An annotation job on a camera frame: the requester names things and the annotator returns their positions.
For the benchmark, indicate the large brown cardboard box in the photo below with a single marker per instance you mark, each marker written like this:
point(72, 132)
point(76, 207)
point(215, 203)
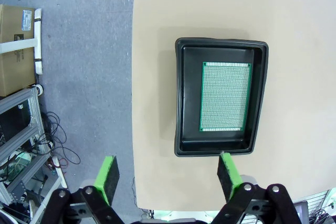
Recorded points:
point(15, 72)

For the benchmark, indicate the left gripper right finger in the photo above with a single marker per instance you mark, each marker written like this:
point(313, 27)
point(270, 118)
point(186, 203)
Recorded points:
point(231, 176)

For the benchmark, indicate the green perforated circuit board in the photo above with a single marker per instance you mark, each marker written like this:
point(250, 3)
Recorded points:
point(225, 98)

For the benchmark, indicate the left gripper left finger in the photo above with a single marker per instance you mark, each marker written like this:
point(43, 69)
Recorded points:
point(105, 179)

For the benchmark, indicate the aluminium profile frame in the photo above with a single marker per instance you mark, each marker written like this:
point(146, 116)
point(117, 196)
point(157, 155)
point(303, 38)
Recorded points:
point(10, 104)

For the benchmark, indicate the black plastic ESD tray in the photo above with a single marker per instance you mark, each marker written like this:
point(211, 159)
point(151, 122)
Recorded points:
point(189, 90)

